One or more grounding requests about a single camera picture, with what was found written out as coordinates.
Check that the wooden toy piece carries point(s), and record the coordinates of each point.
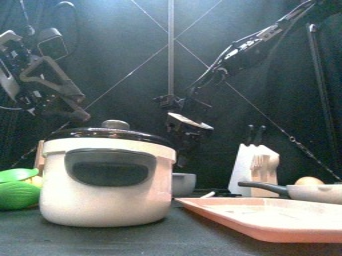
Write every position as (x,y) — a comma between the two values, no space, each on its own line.
(40,156)

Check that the black pot lid grey knob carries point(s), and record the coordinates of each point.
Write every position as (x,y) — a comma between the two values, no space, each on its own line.
(108,132)

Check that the dark side frame pole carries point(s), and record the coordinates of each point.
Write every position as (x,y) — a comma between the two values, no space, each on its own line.
(320,93)

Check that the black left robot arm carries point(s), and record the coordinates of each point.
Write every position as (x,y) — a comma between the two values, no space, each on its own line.
(13,13)

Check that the grey vertical frame pole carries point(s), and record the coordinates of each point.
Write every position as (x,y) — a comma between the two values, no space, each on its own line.
(171,46)

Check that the white toy cooking pot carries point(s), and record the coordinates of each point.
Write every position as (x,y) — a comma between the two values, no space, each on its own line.
(107,186)

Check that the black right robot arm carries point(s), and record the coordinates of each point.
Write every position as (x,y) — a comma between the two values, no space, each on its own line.
(248,50)

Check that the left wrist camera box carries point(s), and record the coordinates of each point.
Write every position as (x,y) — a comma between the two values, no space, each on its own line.
(52,43)

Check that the green toy corn cob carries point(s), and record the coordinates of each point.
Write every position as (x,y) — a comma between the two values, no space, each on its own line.
(16,190)

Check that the grey toy frying pan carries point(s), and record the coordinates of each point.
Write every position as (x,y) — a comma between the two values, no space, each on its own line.
(307,191)

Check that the beige toy egg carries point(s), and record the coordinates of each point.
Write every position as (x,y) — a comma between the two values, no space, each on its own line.
(308,181)

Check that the white toy knife block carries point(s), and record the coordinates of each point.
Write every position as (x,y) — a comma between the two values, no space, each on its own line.
(253,171)

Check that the pink plastic tray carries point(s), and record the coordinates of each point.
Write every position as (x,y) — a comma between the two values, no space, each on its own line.
(271,216)

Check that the small grey bowl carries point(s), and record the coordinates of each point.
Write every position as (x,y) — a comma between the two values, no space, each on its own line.
(183,183)

